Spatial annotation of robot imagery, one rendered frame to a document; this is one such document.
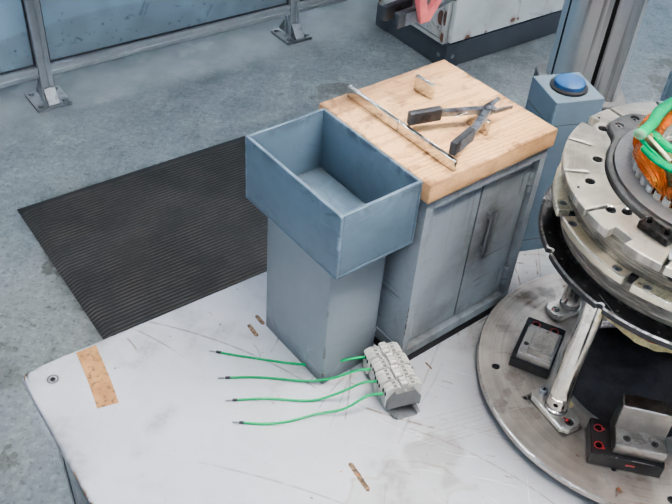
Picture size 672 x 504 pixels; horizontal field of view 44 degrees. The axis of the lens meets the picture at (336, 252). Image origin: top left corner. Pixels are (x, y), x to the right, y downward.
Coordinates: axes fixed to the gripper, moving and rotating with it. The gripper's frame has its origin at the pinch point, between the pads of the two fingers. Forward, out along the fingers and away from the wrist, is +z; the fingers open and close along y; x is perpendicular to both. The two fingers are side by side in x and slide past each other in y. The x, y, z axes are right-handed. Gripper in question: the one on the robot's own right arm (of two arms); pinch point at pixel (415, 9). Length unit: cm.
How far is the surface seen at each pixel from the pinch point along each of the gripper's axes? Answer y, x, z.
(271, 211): 0.4, -18.3, 19.2
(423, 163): 9.7, -5.5, 12.0
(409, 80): -4.0, 5.0, 12.1
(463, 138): 11.5, -2.1, 9.0
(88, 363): -9, -38, 41
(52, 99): -186, 26, 118
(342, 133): -0.8, -7.9, 13.3
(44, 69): -190, 26, 108
